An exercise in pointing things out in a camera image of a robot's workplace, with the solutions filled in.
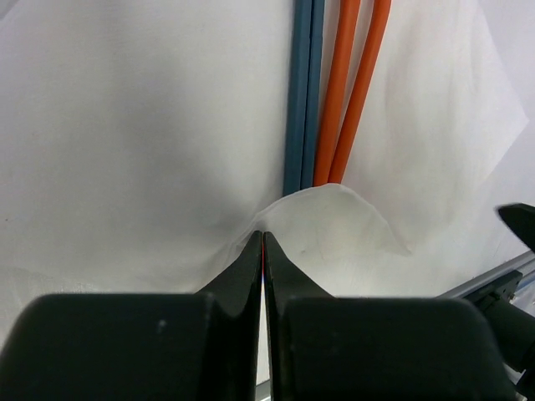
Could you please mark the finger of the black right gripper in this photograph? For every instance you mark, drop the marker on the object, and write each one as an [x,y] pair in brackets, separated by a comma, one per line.
[520,219]

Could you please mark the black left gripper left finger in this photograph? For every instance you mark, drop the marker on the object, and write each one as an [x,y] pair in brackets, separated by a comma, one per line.
[121,346]

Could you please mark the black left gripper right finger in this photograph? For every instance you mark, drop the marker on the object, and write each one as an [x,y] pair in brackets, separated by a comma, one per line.
[337,348]

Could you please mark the white paper napkin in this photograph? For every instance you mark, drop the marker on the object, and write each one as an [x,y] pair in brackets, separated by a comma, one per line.
[141,141]

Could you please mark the orange plastic spoon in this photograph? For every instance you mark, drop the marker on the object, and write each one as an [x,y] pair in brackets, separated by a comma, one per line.
[376,31]

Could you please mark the orange plastic fork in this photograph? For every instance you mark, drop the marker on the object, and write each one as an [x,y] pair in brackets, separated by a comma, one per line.
[334,97]

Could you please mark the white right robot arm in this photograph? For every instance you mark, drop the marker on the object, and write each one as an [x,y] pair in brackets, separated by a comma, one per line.
[512,327]

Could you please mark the aluminium front rail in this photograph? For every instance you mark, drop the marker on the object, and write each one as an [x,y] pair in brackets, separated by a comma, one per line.
[523,263]

